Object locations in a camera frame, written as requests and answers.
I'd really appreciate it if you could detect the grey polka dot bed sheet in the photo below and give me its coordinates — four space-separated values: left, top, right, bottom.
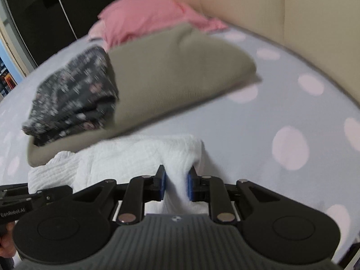
0 27 360 270

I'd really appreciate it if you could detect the folded dark floral garment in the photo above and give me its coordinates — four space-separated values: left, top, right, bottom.
22 46 120 147

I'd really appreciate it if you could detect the light pink garment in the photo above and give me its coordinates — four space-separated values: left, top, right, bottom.
87 20 107 42

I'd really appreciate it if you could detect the beige padded headboard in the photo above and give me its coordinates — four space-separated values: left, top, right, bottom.
140 0 360 108

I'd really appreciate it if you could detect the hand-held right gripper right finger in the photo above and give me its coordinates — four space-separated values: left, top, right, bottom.
187 166 278 226

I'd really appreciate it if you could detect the person's left hand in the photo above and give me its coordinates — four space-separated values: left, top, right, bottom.
0 222 17 260

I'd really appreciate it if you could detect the white crinkled shirt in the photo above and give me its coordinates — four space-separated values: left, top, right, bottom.
28 134 210 218

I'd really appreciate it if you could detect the pink pillow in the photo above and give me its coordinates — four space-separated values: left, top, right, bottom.
97 0 229 50

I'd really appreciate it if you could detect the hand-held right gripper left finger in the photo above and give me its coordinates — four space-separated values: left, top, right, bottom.
73 165 167 226

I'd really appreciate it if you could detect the bookshelf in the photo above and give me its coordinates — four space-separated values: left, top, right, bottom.
0 38 21 99

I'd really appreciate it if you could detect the folded olive green garment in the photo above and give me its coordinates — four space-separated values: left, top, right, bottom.
27 22 263 167

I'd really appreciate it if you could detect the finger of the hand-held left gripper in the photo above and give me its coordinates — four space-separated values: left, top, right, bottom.
27 185 74 212

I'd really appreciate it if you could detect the dark wardrobe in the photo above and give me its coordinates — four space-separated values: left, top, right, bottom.
0 0 147 68

